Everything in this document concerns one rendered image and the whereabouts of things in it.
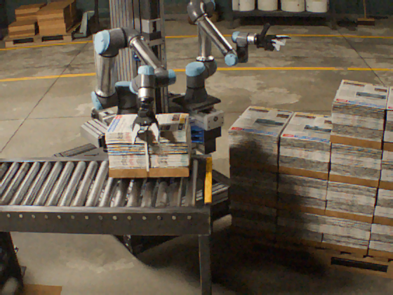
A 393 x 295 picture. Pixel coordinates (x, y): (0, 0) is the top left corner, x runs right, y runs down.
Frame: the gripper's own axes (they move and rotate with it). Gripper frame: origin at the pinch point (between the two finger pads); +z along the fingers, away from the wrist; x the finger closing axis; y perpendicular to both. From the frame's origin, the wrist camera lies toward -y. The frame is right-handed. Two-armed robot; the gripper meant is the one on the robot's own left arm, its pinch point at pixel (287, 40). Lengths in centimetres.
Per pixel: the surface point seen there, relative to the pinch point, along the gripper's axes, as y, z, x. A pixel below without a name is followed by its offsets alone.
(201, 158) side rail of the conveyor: 32, -17, 87
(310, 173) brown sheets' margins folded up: 54, 31, 53
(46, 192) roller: 25, -68, 147
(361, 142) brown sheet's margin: 31, 58, 47
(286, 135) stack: 35, 16, 49
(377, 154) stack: 38, 67, 46
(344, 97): 12, 45, 39
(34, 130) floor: 129, -274, -24
